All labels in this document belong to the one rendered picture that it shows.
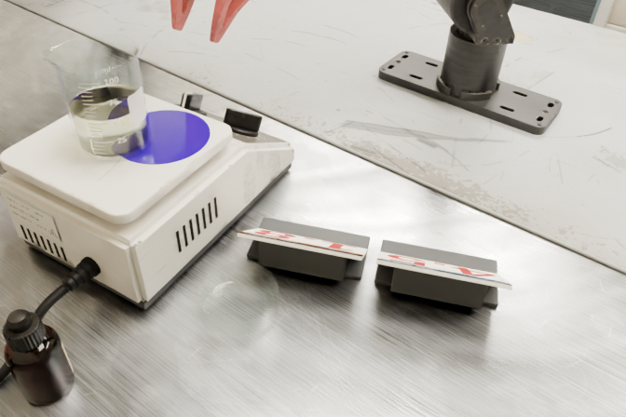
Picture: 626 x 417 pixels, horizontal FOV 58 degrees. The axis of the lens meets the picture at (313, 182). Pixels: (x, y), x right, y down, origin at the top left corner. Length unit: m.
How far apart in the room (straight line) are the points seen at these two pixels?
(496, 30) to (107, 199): 0.40
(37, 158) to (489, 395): 0.33
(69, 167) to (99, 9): 0.50
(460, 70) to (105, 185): 0.40
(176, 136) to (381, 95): 0.30
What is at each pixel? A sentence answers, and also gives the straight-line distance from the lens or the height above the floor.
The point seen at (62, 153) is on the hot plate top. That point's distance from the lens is 0.43.
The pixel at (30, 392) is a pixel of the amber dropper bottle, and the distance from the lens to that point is 0.39.
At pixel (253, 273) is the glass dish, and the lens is 0.42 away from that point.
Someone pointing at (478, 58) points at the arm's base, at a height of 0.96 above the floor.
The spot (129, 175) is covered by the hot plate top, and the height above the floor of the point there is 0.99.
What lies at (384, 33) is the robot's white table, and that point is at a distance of 0.80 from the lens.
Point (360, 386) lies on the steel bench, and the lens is 0.38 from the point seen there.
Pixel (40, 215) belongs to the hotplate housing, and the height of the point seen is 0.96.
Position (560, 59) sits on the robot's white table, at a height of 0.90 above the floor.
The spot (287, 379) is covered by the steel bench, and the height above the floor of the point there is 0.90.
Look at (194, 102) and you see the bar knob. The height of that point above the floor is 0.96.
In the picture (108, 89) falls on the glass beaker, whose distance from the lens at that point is 0.38.
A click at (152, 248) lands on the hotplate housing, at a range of 0.39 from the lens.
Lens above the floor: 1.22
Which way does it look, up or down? 39 degrees down
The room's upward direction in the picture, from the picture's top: 2 degrees clockwise
